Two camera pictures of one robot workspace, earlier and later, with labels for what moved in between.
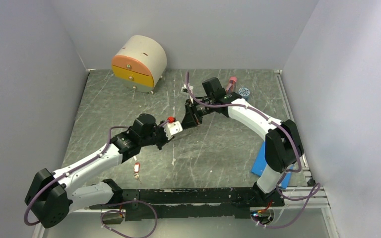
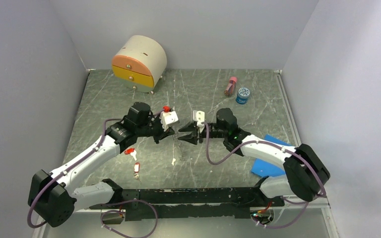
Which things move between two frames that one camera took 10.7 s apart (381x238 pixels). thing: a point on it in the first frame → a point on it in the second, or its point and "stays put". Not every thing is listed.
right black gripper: [192, 118] → [192, 138]
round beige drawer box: [140, 62] stays put
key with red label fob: [136, 170] stays put
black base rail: [165, 204] stays put
